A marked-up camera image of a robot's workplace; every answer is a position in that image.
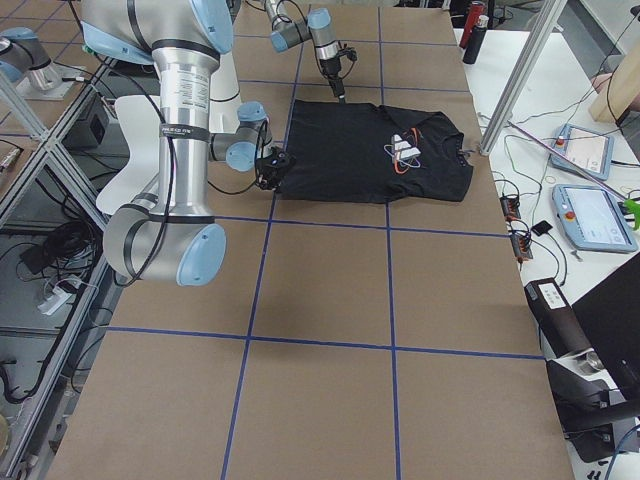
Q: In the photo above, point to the black bottle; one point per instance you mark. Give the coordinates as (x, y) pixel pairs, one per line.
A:
(475, 40)

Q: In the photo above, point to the dark red bottle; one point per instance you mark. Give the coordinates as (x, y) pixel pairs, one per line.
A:
(476, 9)

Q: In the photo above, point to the metal reacher grabber stick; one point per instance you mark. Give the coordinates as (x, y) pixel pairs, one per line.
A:
(547, 145)

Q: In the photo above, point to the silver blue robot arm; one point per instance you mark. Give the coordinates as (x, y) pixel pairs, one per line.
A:
(287, 32)
(168, 231)

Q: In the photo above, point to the black printed t-shirt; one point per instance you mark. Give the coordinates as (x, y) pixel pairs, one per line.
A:
(364, 153)

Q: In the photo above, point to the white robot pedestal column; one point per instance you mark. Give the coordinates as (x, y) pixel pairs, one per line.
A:
(224, 87)

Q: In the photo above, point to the white power strip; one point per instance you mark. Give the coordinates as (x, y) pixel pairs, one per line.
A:
(59, 296)

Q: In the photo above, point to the green plastic object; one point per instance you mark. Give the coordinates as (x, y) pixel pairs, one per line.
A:
(633, 207)

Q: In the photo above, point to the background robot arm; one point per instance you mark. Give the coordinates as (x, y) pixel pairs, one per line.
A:
(28, 66)

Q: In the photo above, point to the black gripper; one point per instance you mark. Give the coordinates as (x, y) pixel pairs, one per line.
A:
(266, 174)
(330, 68)

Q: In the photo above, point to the wooden beam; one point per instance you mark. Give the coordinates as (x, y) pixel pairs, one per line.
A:
(620, 92)

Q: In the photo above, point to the black box with label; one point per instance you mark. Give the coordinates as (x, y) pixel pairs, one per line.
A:
(555, 317)

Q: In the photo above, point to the blue teach pendant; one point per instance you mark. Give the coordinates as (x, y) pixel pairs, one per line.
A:
(584, 148)
(592, 220)

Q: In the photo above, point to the black monitor stand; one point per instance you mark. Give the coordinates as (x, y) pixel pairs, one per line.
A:
(595, 416)

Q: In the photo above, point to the aluminium frame post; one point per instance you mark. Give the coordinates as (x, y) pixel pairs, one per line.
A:
(543, 27)

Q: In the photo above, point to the orange circuit board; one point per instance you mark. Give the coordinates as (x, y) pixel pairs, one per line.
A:
(521, 246)
(510, 207)

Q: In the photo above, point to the near blue teach pendant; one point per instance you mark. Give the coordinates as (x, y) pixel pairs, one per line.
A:
(592, 220)

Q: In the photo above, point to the far blue teach pendant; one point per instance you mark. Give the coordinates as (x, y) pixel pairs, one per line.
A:
(584, 148)

